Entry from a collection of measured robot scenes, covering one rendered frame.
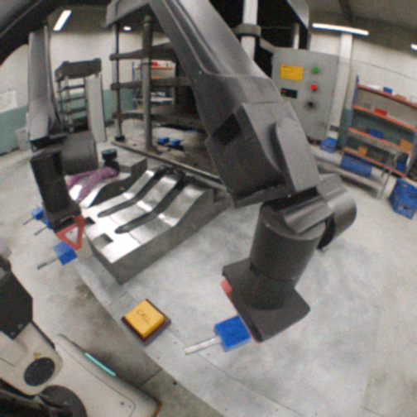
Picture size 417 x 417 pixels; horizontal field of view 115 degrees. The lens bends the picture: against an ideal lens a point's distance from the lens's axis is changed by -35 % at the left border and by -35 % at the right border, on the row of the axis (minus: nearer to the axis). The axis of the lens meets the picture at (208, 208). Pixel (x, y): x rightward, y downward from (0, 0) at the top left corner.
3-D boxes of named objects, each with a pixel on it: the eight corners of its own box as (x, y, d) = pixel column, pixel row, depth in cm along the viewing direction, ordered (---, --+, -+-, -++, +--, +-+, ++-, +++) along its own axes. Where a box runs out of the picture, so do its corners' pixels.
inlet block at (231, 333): (191, 370, 24) (189, 362, 21) (179, 342, 28) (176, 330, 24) (266, 337, 28) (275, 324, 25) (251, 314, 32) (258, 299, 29)
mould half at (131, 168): (69, 238, 58) (57, 212, 52) (36, 218, 65) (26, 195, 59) (148, 178, 98) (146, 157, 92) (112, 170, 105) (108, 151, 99)
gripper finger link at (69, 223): (83, 231, 42) (70, 195, 36) (96, 246, 38) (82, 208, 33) (59, 244, 37) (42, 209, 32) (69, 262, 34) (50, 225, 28)
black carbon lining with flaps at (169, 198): (121, 243, 50) (112, 213, 45) (94, 218, 58) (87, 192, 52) (204, 194, 73) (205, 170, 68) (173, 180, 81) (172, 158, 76)
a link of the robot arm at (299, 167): (214, 158, 21) (269, 117, 13) (286, 148, 26) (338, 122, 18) (248, 269, 21) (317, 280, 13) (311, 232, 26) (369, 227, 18)
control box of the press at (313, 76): (269, 292, 136) (337, 52, 55) (234, 272, 151) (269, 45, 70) (280, 273, 151) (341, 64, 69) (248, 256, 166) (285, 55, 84)
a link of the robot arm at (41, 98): (35, 44, 33) (26, 16, 23) (52, 38, 35) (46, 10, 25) (45, 159, 33) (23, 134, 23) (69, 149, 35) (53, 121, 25)
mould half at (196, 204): (121, 285, 47) (106, 248, 39) (80, 238, 59) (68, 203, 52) (230, 206, 80) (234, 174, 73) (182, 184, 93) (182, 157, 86)
